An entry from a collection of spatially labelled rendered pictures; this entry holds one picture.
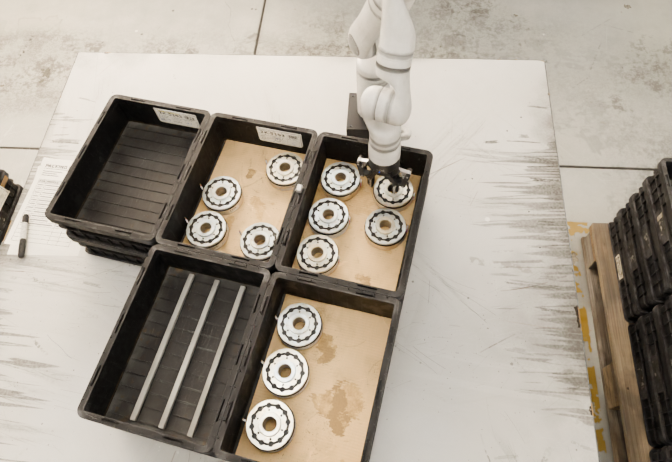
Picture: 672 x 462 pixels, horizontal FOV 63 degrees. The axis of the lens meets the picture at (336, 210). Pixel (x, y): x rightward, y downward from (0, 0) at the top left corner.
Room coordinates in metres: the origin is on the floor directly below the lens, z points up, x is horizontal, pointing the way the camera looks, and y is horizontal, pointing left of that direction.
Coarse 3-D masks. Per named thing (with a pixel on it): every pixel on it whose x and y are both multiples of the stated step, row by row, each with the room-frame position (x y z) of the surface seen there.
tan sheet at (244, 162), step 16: (240, 144) 0.93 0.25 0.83; (224, 160) 0.88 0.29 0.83; (240, 160) 0.87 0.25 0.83; (256, 160) 0.87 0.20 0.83; (240, 176) 0.82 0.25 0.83; (256, 176) 0.81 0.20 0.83; (256, 192) 0.76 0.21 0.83; (272, 192) 0.76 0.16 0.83; (288, 192) 0.75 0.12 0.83; (240, 208) 0.72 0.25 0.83; (256, 208) 0.72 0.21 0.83; (272, 208) 0.71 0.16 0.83; (240, 224) 0.67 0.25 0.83; (272, 224) 0.66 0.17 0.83
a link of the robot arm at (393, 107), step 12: (384, 72) 0.73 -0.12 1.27; (396, 72) 0.72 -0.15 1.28; (408, 72) 0.73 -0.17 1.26; (396, 84) 0.71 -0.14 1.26; (408, 84) 0.72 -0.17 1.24; (384, 96) 0.72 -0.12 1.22; (396, 96) 0.70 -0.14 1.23; (408, 96) 0.71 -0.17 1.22; (384, 108) 0.70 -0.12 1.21; (396, 108) 0.69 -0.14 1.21; (408, 108) 0.69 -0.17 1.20; (384, 120) 0.69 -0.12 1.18; (396, 120) 0.68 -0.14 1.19
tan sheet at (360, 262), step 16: (336, 160) 0.84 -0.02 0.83; (416, 176) 0.76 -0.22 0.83; (320, 192) 0.74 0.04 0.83; (368, 192) 0.72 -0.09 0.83; (416, 192) 0.71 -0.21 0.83; (352, 208) 0.68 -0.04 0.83; (368, 208) 0.68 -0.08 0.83; (352, 224) 0.64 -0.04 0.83; (336, 240) 0.60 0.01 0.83; (352, 240) 0.59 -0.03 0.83; (320, 256) 0.56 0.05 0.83; (352, 256) 0.55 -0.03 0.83; (368, 256) 0.54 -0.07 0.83; (384, 256) 0.54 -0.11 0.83; (400, 256) 0.53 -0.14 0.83; (336, 272) 0.51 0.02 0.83; (352, 272) 0.51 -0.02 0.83; (368, 272) 0.50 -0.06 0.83; (384, 272) 0.50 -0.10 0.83; (384, 288) 0.46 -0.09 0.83
